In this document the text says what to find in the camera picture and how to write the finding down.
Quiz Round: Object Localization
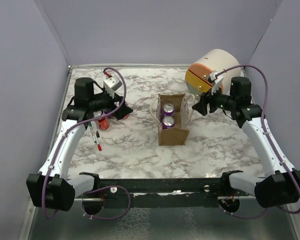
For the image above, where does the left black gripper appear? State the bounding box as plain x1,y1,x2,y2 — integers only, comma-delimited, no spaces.
88,86,131,118

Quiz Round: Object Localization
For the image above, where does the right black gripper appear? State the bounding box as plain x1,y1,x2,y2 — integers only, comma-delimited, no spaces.
193,82,237,115

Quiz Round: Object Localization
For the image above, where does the brown canvas tote bag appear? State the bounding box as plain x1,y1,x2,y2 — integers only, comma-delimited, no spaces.
149,93,196,146

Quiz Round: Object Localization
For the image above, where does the red cola can front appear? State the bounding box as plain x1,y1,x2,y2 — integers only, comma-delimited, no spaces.
94,110,110,131

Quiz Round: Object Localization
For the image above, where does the purple Fanta can front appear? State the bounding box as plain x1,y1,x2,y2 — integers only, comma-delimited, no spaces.
161,103,175,119

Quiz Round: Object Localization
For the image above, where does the purple fanta can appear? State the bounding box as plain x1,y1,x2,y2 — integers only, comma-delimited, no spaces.
161,116,175,130
161,103,175,119

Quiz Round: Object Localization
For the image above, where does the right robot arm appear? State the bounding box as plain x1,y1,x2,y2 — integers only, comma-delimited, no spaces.
192,77,300,208

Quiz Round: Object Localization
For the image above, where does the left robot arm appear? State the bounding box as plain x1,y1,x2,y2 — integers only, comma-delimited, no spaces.
26,76,133,212

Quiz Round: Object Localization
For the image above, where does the round drawer cabinet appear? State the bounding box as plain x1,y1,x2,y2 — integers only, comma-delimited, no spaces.
184,48,242,101

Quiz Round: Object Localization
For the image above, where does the green capped marker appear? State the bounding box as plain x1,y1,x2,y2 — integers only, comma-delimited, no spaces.
88,122,98,145

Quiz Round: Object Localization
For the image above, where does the red capped marker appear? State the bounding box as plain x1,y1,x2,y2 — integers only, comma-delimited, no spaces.
93,133,102,151

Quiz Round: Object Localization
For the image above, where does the metal front plate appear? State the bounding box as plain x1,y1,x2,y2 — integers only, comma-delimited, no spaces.
19,197,300,240

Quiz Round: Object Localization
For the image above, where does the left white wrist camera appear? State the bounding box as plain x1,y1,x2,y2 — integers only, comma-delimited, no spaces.
103,76,123,99

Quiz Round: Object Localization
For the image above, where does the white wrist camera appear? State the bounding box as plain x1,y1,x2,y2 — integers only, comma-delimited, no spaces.
103,76,123,99
207,70,224,95

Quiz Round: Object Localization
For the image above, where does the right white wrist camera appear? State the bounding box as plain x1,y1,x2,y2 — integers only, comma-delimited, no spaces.
207,70,224,95

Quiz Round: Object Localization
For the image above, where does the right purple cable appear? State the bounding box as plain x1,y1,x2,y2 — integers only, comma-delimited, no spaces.
212,65,300,215

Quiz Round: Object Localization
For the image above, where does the purple cable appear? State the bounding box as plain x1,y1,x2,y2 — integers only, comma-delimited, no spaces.
43,67,127,220
212,65,300,215

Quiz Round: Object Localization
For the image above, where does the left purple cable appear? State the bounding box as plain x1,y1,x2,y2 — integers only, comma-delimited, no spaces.
43,67,127,220

